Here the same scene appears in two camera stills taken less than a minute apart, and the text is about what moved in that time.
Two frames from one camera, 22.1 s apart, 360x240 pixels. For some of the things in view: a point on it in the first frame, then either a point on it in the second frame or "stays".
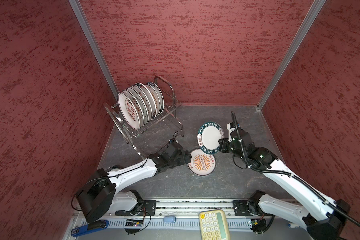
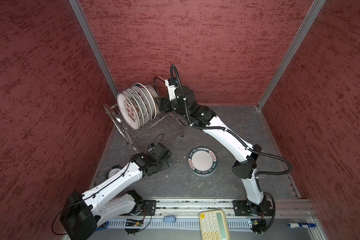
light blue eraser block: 169,219 stays
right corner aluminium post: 313,13 stays
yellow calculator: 213,225 stays
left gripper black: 182,161 → 165,165
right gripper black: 223,143 → 165,102
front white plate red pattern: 128,110 stays
